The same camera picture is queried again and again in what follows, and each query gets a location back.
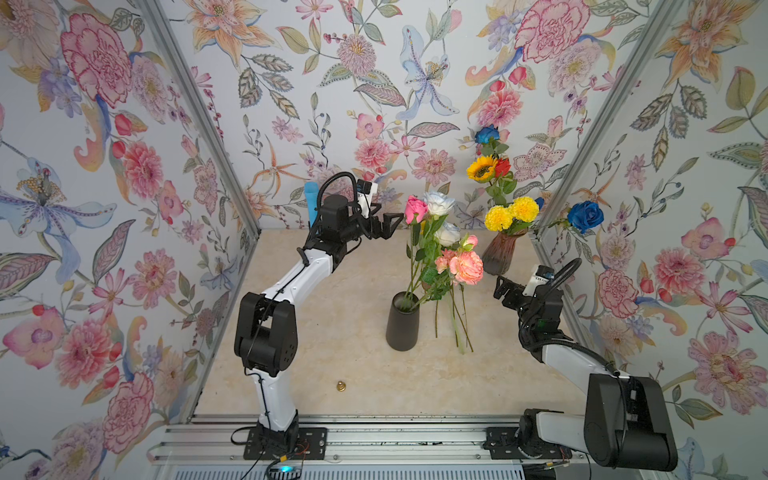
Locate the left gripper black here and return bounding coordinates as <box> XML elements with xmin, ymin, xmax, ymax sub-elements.
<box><xmin>334</xmin><ymin>205</ymin><xmax>400</xmax><ymax>244</ymax></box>

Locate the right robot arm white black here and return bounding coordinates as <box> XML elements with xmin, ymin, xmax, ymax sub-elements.
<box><xmin>493</xmin><ymin>259</ymin><xmax>678</xmax><ymax>472</ymax></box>

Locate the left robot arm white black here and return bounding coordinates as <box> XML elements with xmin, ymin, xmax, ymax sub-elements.
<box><xmin>234</xmin><ymin>172</ymin><xmax>404</xmax><ymax>460</ymax></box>

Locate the pink ribbed glass vase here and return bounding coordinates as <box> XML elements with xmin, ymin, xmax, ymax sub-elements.
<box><xmin>482</xmin><ymin>230</ymin><xmax>527</xmax><ymax>276</ymax></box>

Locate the dark grey vase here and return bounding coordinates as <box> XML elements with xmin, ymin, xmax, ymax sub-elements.
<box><xmin>386</xmin><ymin>291</ymin><xmax>420</xmax><ymax>352</ymax></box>

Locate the magenta rose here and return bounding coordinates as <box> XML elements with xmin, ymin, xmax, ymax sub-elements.
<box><xmin>404</xmin><ymin>196</ymin><xmax>428</xmax><ymax>225</ymax></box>

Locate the white rose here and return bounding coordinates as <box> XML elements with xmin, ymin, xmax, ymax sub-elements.
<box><xmin>424</xmin><ymin>191</ymin><xmax>456</xmax><ymax>217</ymax></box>

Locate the small white rose bud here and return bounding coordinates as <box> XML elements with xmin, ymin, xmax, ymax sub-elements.
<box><xmin>434</xmin><ymin>222</ymin><xmax>462</xmax><ymax>247</ymax></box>

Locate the pink peony flower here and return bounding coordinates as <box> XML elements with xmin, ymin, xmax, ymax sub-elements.
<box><xmin>448</xmin><ymin>251</ymin><xmax>484</xmax><ymax>285</ymax></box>

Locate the blue tube on black stand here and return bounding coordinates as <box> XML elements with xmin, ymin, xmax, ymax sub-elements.
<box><xmin>304</xmin><ymin>181</ymin><xmax>319</xmax><ymax>227</ymax></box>

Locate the blue rose large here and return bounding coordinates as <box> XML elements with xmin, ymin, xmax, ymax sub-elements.
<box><xmin>552</xmin><ymin>201</ymin><xmax>604</xmax><ymax>235</ymax></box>

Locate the red rose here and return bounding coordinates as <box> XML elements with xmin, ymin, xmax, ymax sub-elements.
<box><xmin>495</xmin><ymin>158</ymin><xmax>511</xmax><ymax>178</ymax></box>

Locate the small blue rose top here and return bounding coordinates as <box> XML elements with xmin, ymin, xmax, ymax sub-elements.
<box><xmin>474</xmin><ymin>125</ymin><xmax>500</xmax><ymax>145</ymax></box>

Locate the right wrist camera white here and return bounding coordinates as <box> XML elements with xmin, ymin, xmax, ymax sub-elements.
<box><xmin>523</xmin><ymin>265</ymin><xmax>555</xmax><ymax>297</ymax></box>

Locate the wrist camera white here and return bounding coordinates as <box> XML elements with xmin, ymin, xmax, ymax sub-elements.
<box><xmin>523</xmin><ymin>265</ymin><xmax>555</xmax><ymax>297</ymax></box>
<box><xmin>355</xmin><ymin>179</ymin><xmax>378</xmax><ymax>218</ymax></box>

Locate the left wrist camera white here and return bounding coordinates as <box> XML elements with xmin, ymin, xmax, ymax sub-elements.
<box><xmin>355</xmin><ymin>179</ymin><xmax>378</xmax><ymax>218</ymax></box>

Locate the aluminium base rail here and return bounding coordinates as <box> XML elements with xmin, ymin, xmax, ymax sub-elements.
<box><xmin>146</xmin><ymin>413</ymin><xmax>667</xmax><ymax>480</ymax></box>

